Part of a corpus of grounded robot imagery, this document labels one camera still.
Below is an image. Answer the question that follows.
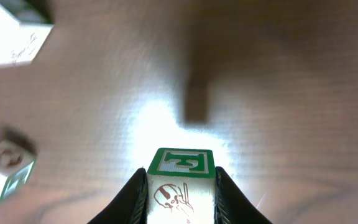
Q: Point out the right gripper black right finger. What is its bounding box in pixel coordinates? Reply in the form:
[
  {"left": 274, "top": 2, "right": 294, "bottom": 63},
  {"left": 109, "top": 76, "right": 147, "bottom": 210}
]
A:
[{"left": 214, "top": 166, "right": 272, "bottom": 224}]

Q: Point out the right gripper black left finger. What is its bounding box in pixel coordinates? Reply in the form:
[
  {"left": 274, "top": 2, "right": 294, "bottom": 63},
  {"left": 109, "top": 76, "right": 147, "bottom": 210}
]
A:
[{"left": 88, "top": 168, "right": 148, "bottom": 224}]

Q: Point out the green 4 number block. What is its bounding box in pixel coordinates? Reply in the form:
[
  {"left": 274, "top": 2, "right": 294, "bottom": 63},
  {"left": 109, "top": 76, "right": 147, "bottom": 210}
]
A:
[{"left": 0, "top": 140, "right": 36, "bottom": 203}]

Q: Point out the plain block blue side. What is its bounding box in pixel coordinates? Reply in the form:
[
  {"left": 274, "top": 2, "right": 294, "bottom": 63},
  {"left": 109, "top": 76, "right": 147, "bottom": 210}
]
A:
[{"left": 0, "top": 0, "right": 54, "bottom": 68}]

